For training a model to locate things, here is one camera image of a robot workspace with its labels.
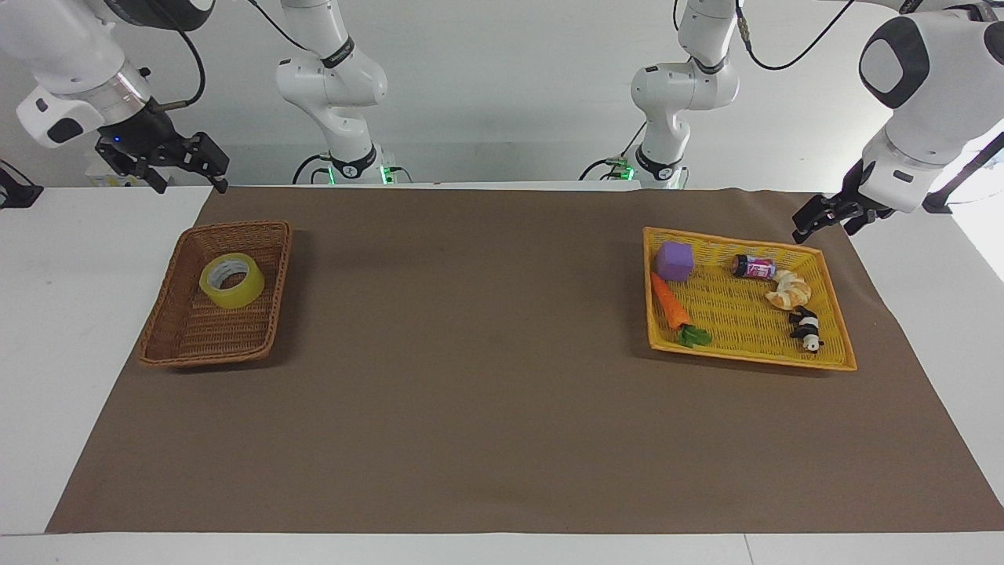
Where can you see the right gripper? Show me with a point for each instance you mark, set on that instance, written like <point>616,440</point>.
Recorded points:
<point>141,132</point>

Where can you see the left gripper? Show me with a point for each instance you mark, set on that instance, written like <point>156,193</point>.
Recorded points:
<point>861,187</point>

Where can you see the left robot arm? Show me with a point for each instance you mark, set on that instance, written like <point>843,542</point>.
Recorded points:
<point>933,86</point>

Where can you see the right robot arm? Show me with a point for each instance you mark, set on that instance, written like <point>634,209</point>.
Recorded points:
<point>337,82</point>

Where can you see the yellow tape roll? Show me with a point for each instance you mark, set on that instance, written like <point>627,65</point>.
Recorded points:
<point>235,292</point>

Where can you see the yellow plastic basket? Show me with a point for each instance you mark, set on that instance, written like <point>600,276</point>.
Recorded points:
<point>737,314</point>

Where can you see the brown wicker basket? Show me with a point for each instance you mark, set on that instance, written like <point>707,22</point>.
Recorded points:
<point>216,314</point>

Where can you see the toy croissant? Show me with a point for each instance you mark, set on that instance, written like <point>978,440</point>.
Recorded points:
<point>788,292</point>

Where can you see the small pink labelled bottle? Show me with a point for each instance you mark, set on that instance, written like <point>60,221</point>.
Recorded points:
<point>754,267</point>

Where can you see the black and white panda toy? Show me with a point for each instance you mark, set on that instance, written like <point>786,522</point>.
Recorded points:
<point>808,328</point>

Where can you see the purple cube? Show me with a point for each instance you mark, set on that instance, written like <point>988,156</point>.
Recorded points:
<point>675,261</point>

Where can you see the orange toy carrot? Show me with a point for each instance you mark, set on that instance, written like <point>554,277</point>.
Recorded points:
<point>671,304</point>

